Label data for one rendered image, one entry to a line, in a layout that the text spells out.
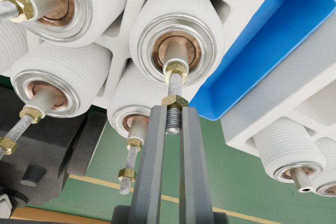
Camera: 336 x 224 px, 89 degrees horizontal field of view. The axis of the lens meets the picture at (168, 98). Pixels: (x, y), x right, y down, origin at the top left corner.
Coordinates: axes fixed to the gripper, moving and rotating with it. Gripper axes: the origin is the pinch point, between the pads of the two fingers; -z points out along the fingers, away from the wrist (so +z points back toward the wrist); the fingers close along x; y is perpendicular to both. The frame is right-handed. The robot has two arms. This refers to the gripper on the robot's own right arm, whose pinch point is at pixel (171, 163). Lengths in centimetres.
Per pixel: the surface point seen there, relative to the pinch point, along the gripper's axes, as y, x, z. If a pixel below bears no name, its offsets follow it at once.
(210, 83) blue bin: 21.1, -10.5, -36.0
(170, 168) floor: 74, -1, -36
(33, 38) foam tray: 2.3, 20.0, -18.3
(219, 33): -2.1, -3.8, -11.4
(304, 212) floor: 122, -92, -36
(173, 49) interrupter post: -1.1, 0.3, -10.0
